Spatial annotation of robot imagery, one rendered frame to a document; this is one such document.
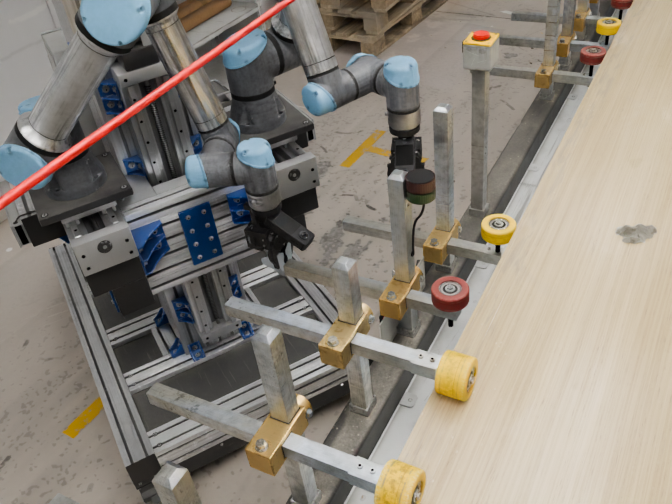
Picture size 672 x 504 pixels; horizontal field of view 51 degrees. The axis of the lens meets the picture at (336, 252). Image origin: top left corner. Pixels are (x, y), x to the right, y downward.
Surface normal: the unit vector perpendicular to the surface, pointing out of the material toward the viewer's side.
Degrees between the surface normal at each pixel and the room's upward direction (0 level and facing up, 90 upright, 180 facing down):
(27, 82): 90
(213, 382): 0
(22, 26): 90
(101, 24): 84
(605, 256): 0
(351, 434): 0
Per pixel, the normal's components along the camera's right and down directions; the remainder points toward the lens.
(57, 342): -0.11, -0.78
